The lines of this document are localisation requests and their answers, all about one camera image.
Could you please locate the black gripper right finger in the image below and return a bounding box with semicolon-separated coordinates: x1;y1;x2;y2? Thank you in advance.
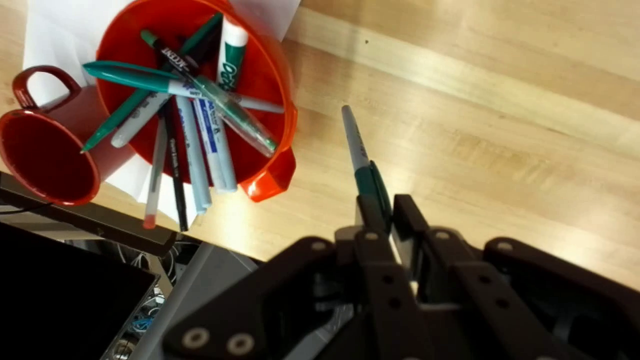
392;193;640;360

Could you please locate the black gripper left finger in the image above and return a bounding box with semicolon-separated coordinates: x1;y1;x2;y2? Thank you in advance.
163;192;429;360

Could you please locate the green and grey pen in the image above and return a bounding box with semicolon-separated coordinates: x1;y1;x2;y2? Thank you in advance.
341;104;396;231

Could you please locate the large orange plastic cup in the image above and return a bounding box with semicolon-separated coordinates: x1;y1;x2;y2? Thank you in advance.
95;0;300;204

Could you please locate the clear green pen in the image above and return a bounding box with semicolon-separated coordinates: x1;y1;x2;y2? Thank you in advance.
138;27;278;157

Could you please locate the thin black pen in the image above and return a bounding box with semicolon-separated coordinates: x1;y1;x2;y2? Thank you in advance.
161;97;191;233

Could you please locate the clear pen red tip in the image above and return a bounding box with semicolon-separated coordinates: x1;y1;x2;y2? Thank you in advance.
140;116;170;230

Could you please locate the white marker blue print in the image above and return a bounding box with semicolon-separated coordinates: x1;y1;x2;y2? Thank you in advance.
174;95;215;215
194;97;240;195

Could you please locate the white green Expo marker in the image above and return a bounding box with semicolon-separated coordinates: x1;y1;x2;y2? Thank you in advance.
216;15;251;93

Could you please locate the plain white marker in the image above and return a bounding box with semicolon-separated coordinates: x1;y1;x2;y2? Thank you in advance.
109;89;174;149

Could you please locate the small red mug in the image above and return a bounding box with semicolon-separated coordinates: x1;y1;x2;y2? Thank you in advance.
0;64;137;207

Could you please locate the white paper sheet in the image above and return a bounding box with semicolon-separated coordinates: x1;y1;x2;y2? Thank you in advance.
23;0;303;222

